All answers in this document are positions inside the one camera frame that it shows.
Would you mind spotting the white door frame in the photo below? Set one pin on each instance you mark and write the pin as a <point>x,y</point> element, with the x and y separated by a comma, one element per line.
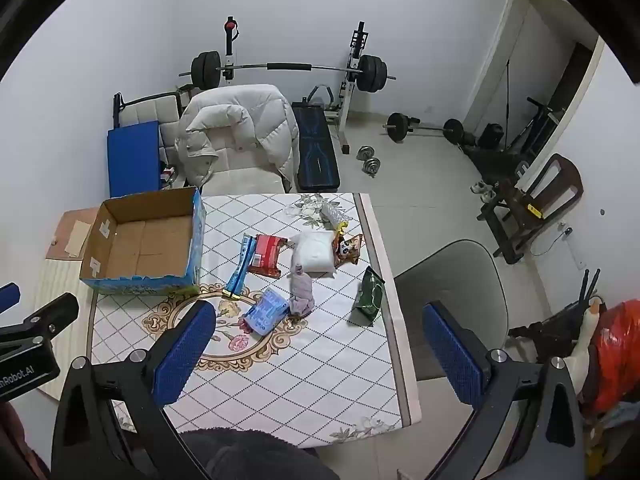
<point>500,35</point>

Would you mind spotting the black exercise machine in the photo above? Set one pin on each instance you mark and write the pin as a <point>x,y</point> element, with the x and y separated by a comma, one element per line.
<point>540,125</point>

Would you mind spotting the black wifi router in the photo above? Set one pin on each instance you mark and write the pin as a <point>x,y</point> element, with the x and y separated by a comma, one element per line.
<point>550,332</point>

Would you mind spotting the long blue snack packet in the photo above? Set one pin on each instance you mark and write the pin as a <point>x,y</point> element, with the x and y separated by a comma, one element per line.
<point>240,265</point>

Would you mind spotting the green snack packet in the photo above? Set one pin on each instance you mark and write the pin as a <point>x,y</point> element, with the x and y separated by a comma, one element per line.
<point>369,297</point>

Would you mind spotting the grey cloth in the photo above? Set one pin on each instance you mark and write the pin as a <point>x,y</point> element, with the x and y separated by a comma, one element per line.
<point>301,292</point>

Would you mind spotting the short barbell with black plates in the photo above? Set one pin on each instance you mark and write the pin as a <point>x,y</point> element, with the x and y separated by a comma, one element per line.
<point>397,125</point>

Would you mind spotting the black bag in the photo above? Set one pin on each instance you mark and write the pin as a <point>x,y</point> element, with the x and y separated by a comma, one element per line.
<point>491,136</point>

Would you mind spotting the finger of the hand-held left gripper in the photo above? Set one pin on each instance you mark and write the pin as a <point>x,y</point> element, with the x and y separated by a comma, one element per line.
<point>7,297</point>
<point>47,317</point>

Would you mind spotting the red plastic bag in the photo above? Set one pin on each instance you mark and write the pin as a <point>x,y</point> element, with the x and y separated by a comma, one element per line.
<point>617,350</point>

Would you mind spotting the white puffer jacket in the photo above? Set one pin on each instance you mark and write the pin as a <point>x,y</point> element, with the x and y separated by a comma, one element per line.
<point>260,115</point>

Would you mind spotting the cream upholstered chair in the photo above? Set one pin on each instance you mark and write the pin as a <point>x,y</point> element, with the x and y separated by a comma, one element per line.
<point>240,175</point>

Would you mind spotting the grey shell chair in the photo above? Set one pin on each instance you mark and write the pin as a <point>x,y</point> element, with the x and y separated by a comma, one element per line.
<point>450,275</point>

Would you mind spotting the chrome dumbbell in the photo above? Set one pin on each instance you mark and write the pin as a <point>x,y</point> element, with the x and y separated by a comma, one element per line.
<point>372,166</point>
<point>364,152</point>

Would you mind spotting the black and blue workout bench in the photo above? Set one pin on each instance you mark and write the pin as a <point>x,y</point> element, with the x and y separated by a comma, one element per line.
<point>316,155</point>

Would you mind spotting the person's dark fleece clothing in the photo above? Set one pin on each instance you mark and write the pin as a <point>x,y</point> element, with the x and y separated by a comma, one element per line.
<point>250,455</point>

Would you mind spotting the diamond patterned floral tablecloth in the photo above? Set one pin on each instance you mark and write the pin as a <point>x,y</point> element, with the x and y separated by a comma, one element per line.
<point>300,375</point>

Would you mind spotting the beige paper sheet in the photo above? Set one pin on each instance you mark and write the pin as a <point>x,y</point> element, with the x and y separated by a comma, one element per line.
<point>76,240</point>

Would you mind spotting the white goose plush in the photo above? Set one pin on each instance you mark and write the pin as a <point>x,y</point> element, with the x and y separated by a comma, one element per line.
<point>585,350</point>

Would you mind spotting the orange cartoon snack packet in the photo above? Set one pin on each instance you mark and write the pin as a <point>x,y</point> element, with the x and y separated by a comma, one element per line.
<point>348,250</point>

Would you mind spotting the blue folded mat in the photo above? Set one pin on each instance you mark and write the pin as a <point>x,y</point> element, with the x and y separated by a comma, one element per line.
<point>132,157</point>

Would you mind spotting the light blue printed packet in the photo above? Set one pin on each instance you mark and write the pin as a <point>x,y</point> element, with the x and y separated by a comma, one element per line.
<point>265,312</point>

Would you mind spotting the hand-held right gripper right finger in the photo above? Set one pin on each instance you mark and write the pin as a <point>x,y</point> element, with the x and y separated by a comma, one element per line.
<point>452,355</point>

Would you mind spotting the dark wooden chair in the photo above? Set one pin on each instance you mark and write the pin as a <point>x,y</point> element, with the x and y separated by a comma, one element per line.
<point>565,170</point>

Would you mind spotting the cardboard box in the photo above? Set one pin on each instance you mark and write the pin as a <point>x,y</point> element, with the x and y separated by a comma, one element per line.
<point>145,245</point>

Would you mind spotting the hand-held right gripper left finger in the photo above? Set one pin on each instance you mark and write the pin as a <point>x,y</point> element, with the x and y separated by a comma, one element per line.
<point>185,355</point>

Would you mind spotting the red snack packet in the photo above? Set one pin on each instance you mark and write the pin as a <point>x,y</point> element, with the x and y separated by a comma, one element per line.
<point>267,255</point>

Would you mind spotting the person's left forearm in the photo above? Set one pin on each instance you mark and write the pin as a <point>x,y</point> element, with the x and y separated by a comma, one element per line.
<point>20,445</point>

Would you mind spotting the white barbell rack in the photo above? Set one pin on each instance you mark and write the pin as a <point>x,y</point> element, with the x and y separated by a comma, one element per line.
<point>352,65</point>

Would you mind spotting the small red white box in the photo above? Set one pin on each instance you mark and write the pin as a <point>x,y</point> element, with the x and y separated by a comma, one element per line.
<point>167,175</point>

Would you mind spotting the clear packet with yellow end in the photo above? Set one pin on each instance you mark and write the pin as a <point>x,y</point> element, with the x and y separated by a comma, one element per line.
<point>334,216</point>

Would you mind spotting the cream padded bench black frame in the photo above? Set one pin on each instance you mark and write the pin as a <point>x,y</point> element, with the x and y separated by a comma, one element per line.
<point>145,110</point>

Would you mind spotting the brown board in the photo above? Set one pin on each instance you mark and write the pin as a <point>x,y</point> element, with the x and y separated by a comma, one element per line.
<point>60,245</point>

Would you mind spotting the white shoe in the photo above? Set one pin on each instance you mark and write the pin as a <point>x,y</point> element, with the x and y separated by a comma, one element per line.
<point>476,188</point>
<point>488,194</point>

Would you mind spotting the white soft plastic pack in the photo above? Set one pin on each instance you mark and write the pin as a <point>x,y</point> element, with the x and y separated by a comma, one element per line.
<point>314,255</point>

